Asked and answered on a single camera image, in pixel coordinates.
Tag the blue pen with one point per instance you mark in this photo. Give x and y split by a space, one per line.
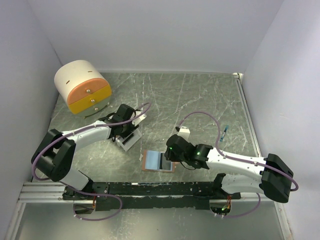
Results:
224 133

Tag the white card tray box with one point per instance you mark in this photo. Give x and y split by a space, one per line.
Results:
127 142

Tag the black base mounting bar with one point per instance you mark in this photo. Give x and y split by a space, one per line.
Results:
149 195

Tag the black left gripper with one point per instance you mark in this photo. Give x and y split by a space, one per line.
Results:
132 126

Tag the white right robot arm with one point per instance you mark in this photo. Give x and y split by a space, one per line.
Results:
238 173

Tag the pink blue card holder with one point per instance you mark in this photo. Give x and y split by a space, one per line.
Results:
151 162

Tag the cream drawer cabinet orange fronts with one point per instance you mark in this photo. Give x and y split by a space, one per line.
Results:
84 90

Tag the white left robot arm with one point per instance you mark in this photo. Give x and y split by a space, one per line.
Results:
54 155

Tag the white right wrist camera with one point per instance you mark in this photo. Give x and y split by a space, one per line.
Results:
183 132

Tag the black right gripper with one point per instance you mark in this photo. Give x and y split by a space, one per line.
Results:
169 155

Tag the black credit card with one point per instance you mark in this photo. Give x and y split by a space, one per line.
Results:
165 165

